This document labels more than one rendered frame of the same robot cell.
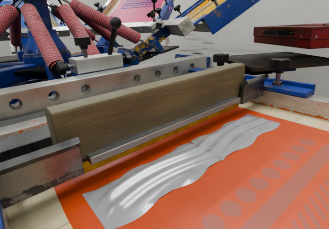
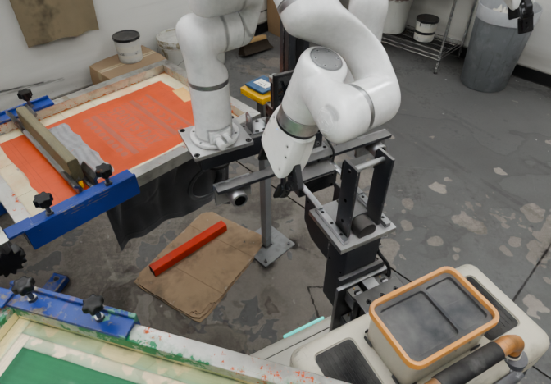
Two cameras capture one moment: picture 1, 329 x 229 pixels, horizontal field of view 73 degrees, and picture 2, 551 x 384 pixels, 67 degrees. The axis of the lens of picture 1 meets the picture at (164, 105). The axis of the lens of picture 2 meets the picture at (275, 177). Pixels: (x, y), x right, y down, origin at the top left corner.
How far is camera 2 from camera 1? 1.25 m
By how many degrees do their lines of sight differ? 81
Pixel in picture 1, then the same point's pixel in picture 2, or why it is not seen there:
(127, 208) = not seen: hidden behind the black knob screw
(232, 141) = (75, 139)
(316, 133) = (80, 116)
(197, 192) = (104, 152)
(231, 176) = (99, 144)
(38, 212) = not seen: hidden behind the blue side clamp
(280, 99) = (42, 113)
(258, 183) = (106, 138)
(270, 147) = (84, 130)
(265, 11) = not seen: outside the picture
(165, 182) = (97, 158)
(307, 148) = (90, 121)
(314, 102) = (59, 104)
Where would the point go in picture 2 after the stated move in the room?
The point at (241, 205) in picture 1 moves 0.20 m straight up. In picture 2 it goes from (114, 144) to (97, 89)
